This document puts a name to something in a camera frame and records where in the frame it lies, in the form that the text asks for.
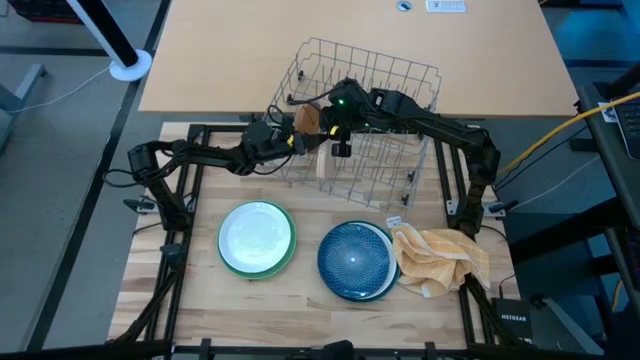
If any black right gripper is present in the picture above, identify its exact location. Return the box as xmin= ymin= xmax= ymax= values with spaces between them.
xmin=315 ymin=76 xmax=384 ymax=144

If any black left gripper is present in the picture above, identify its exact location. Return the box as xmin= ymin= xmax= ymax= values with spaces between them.
xmin=241 ymin=119 xmax=329 ymax=175

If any brown divided plate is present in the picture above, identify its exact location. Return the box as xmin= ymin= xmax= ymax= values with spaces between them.
xmin=293 ymin=102 xmax=322 ymax=137

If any peach plate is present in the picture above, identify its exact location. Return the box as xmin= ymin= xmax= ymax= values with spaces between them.
xmin=314 ymin=144 xmax=335 ymax=180

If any grey wire dish rack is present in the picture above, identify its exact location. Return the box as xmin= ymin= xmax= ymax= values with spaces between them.
xmin=267 ymin=37 xmax=444 ymax=211

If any blue patterned plate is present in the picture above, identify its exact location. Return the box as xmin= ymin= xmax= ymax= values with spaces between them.
xmin=316 ymin=222 xmax=392 ymax=301

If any green rimmed white plate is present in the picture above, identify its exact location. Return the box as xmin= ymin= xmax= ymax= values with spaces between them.
xmin=215 ymin=199 xmax=298 ymax=280

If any dark rimmed white plate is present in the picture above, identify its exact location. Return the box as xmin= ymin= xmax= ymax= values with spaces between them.
xmin=317 ymin=219 xmax=402 ymax=304

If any light wood desk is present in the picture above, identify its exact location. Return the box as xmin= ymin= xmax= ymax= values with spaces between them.
xmin=138 ymin=0 xmax=581 ymax=120

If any white power outlet strip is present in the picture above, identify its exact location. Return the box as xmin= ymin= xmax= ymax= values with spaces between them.
xmin=425 ymin=0 xmax=468 ymax=15

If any orange checked cloth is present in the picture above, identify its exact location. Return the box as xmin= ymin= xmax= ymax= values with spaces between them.
xmin=390 ymin=223 xmax=491 ymax=300

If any white black tower fan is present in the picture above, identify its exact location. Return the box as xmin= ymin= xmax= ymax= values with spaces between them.
xmin=64 ymin=0 xmax=154 ymax=84

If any white sticker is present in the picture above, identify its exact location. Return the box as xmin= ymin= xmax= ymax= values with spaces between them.
xmin=598 ymin=102 xmax=620 ymax=124

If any grey table leg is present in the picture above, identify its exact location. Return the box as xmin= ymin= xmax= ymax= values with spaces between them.
xmin=0 ymin=63 xmax=50 ymax=156

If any black equipment stand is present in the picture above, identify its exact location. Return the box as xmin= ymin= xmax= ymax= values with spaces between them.
xmin=504 ymin=64 xmax=640 ymax=360

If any red black crate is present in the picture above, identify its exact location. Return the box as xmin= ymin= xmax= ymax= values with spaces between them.
xmin=7 ymin=0 xmax=86 ymax=25

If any black keyboard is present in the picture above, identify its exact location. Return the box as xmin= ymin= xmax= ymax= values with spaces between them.
xmin=612 ymin=97 xmax=640 ymax=161

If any white floor cable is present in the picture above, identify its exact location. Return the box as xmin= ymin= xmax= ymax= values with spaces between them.
xmin=508 ymin=155 xmax=602 ymax=213
xmin=7 ymin=64 xmax=114 ymax=115

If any black Netgear network switch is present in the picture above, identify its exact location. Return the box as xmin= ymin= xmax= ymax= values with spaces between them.
xmin=492 ymin=297 xmax=534 ymax=341

